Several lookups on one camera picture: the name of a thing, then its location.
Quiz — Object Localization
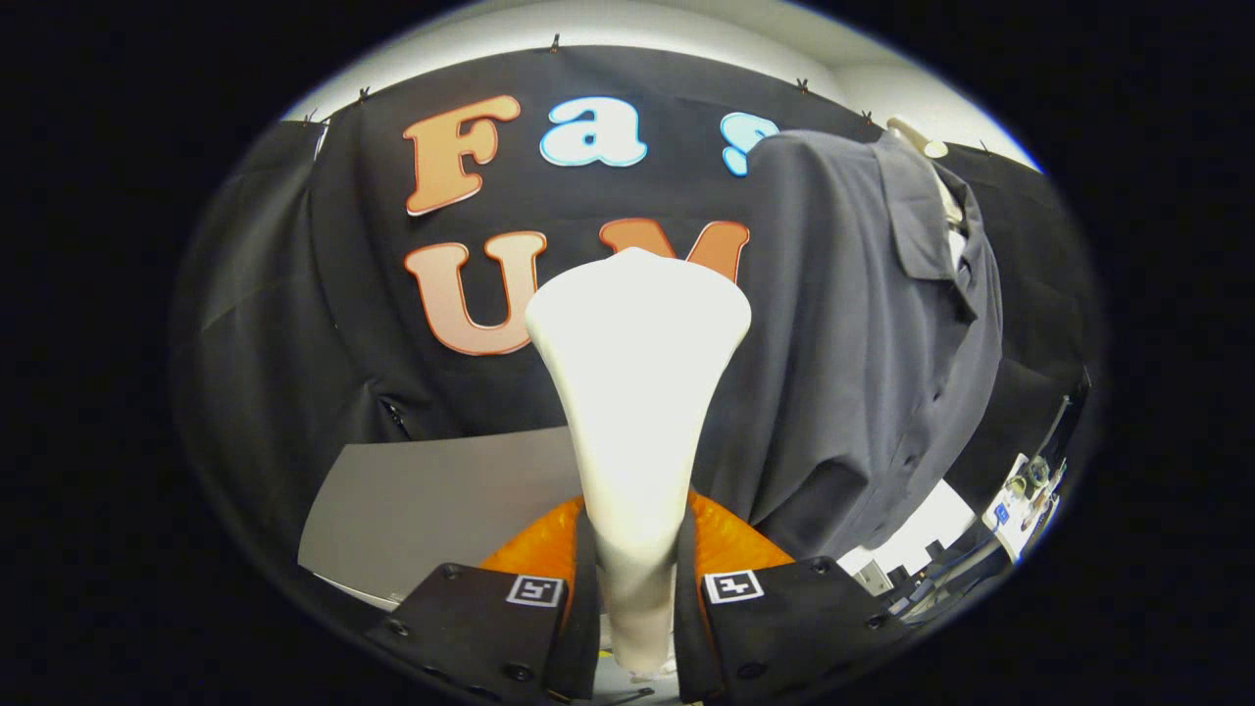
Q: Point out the white garment steamer head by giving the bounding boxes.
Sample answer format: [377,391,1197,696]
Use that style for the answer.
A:
[525,247,753,678]

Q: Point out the row of black backdrop clips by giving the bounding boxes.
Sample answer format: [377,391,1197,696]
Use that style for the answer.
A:
[302,33,991,156]

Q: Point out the white control box with cables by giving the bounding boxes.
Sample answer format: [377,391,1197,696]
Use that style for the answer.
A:
[982,451,1066,562]

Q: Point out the white mannequin torso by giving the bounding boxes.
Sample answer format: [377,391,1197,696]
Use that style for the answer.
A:
[885,116,972,271]

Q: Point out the grey button-up shirt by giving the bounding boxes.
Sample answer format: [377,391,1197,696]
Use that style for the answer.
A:
[691,127,1006,562]

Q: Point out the grey cabinet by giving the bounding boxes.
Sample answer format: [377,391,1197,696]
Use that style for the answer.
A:
[297,427,589,611]

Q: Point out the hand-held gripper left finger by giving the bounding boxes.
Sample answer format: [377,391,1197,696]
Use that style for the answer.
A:
[365,495,604,705]

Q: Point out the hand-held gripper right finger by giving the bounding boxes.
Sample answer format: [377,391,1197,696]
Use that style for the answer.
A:
[672,488,915,705]

